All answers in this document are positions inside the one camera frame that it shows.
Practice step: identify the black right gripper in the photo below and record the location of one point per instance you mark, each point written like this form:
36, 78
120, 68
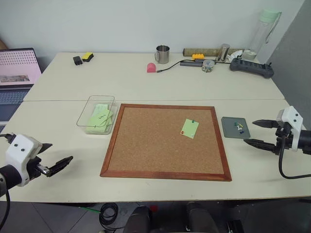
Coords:
286, 142

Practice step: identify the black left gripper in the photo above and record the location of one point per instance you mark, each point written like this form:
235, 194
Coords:
34, 168

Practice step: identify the green paper note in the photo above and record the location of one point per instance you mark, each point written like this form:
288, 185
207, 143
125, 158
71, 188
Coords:
189, 128

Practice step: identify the wooden framed cork board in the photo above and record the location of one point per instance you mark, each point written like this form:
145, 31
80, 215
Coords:
155, 148

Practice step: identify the grey square pin tray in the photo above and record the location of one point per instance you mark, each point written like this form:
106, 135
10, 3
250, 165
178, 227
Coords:
229, 129

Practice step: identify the clear plastic tray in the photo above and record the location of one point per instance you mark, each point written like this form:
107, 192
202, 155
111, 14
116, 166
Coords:
85, 116

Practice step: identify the stack of green notes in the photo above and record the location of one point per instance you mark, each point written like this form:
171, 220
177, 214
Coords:
99, 119

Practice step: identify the crumpled white paper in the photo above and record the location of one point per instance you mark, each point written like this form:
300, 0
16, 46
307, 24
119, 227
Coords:
235, 54

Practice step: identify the shiny metal cylinder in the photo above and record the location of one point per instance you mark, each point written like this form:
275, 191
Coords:
223, 52

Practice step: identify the open laptop computer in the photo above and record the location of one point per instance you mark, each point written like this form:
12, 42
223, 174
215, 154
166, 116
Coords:
17, 70

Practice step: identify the small black block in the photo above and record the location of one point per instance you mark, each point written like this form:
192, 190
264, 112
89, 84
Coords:
77, 60

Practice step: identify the clear bottle with green lid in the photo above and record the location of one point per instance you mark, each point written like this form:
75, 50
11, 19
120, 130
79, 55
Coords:
262, 34

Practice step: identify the yellow toy brick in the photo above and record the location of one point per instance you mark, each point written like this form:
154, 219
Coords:
198, 56

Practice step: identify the dark rounded shape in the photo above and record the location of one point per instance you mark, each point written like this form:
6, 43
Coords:
137, 221
201, 218

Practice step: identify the yellow and black eraser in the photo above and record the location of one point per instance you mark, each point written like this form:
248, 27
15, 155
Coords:
87, 56

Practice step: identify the stainless steel mug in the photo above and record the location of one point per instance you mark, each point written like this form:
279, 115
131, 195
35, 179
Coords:
163, 54

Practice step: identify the pink rounded block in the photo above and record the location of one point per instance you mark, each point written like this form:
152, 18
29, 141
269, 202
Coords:
151, 68

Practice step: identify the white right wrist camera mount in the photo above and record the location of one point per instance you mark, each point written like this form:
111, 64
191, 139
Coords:
292, 121

